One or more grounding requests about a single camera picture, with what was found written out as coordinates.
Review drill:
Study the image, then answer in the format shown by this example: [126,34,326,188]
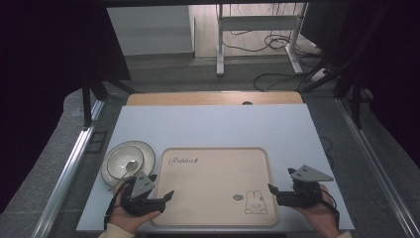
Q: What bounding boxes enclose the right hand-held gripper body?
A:
[275,164,335,209]

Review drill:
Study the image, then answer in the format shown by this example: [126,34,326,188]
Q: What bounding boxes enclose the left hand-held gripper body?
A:
[120,171,165,218]

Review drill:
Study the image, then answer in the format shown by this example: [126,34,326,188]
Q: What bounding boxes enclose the person's right hand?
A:
[291,183,342,238]

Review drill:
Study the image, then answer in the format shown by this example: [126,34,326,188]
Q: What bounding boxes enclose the person's left hand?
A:
[108,180,161,234]

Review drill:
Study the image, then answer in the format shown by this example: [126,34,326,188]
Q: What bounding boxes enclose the white plate with dark rim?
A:
[100,140,157,188]

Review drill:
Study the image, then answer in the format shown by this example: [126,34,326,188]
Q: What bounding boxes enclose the metal spoon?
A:
[107,160,140,192]

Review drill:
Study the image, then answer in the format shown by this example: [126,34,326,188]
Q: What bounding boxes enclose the white bowl with dark rim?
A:
[106,145,146,180]

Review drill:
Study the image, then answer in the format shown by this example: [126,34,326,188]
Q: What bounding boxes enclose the beige tray with rabbit print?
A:
[152,147,279,227]

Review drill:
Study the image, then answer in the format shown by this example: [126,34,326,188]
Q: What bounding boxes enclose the black metal stand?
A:
[80,73,137,131]
[299,56,366,131]

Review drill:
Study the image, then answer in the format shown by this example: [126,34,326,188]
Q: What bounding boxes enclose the wooden table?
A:
[126,90,304,107]

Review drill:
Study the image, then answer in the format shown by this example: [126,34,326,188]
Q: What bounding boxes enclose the white power strip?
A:
[309,66,329,82]

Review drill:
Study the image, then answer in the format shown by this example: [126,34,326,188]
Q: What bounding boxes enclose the white panel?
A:
[106,4,195,57]

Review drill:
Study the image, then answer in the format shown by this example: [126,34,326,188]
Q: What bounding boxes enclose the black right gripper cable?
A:
[317,187,342,230]

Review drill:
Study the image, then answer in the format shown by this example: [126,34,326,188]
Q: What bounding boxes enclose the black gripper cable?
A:
[103,178,131,231]
[317,187,342,230]

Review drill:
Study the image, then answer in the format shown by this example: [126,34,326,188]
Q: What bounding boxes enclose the thin black cable loop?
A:
[318,135,335,171]

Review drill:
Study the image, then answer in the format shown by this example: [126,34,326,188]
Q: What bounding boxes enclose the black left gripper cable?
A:
[103,178,131,231]

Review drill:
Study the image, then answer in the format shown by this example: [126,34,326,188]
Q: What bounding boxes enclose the aluminium rail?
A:
[334,97,420,238]
[30,98,107,238]

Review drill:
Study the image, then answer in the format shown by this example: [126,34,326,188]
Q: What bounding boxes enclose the black floor cables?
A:
[220,3,329,92]

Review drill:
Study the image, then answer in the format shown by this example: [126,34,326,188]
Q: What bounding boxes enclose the white desk frame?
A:
[215,3,309,77]

